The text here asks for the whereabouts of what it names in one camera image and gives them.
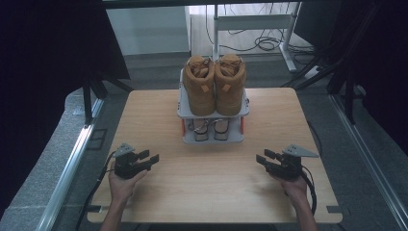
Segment black high-heel sandal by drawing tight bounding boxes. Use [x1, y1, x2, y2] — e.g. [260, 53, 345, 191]
[191, 117, 212, 142]
[212, 117, 232, 141]

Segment right hand-held gripper cable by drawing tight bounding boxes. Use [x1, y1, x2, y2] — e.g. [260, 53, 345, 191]
[299, 164, 319, 217]

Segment tan suede boot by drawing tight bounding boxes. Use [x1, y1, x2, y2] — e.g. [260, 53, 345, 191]
[182, 54, 217, 117]
[214, 52, 247, 117]

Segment dark floor socket cover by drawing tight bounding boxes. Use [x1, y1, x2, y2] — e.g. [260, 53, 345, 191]
[87, 128, 109, 151]

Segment white desk frame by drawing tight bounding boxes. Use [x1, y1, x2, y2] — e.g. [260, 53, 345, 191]
[211, 1, 303, 73]

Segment black metal stand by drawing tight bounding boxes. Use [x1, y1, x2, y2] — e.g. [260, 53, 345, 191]
[281, 0, 358, 125]
[81, 64, 136, 128]

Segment black floor cables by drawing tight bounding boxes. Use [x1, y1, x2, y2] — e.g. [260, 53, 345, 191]
[205, 3, 316, 56]

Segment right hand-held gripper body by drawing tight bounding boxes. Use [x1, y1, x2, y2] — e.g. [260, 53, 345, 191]
[268, 143, 320, 181]

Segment white cabinet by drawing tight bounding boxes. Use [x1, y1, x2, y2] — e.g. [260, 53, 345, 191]
[106, 6, 191, 57]

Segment person's right hand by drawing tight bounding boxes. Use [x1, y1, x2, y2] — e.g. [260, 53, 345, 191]
[268, 172, 309, 210]

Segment aluminium floor rail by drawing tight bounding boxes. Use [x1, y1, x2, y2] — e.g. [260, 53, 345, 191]
[35, 97, 106, 231]
[330, 93, 408, 231]

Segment white power strip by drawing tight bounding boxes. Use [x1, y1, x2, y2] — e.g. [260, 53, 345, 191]
[302, 64, 321, 81]

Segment white two-tier shoe rack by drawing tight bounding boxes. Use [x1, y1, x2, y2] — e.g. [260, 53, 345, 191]
[176, 65, 250, 145]

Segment left hand-held gripper cable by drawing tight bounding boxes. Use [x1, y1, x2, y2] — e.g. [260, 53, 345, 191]
[74, 149, 117, 231]

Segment black curtain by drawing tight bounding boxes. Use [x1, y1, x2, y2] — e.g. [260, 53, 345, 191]
[0, 0, 131, 219]
[293, 0, 408, 158]

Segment hand-held gripper cable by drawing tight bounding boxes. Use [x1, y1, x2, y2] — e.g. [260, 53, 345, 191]
[299, 164, 319, 217]
[74, 149, 117, 231]

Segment person's left hand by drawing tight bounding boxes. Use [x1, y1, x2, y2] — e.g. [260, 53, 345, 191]
[108, 159, 149, 207]

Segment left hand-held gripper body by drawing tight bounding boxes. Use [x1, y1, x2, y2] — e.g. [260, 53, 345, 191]
[112, 142, 144, 180]

